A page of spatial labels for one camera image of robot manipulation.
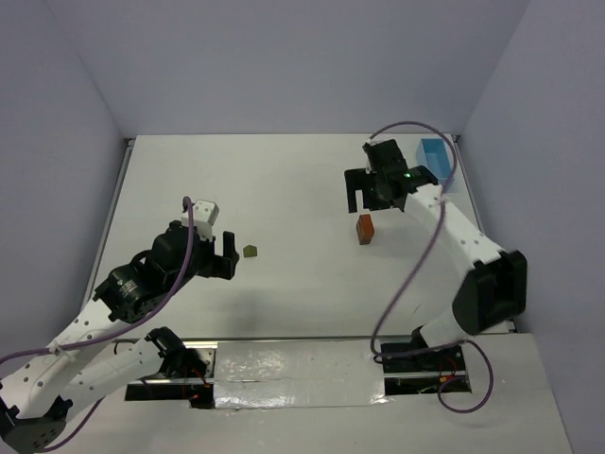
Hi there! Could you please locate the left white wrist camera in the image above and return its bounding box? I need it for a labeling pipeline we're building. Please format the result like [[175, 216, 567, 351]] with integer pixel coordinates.
[[192, 200, 219, 241]]

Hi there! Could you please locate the green house-shaped block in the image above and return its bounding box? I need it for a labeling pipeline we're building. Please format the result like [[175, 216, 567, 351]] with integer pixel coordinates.
[[242, 245, 258, 258]]

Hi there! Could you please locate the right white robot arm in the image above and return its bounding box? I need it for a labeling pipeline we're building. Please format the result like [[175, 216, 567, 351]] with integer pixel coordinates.
[[344, 139, 527, 358]]

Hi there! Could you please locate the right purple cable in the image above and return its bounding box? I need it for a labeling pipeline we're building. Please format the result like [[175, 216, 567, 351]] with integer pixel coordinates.
[[363, 121, 495, 415]]

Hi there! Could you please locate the orange arch block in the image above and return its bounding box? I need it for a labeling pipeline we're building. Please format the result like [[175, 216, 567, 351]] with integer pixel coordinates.
[[355, 214, 375, 243]]

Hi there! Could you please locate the purple cable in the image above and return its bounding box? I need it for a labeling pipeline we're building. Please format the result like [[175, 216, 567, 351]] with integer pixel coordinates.
[[0, 196, 196, 453], [363, 121, 495, 415]]

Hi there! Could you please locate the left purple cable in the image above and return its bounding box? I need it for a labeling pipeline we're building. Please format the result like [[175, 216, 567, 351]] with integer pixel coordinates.
[[0, 196, 196, 453]]

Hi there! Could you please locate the silver tape patch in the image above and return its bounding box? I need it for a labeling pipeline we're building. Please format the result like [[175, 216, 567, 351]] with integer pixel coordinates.
[[214, 340, 388, 410]]

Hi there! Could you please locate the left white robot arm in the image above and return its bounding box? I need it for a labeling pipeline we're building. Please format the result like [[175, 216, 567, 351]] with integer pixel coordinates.
[[1, 221, 239, 453]]

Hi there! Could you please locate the blue rectangular box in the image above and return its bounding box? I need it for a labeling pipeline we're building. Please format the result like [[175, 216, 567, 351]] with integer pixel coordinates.
[[416, 138, 455, 192]]

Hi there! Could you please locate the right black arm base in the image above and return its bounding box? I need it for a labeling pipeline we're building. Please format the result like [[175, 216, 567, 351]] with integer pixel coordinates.
[[373, 342, 465, 375]]

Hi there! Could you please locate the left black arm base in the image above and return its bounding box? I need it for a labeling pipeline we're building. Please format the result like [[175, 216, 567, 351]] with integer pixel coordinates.
[[124, 342, 216, 410]]

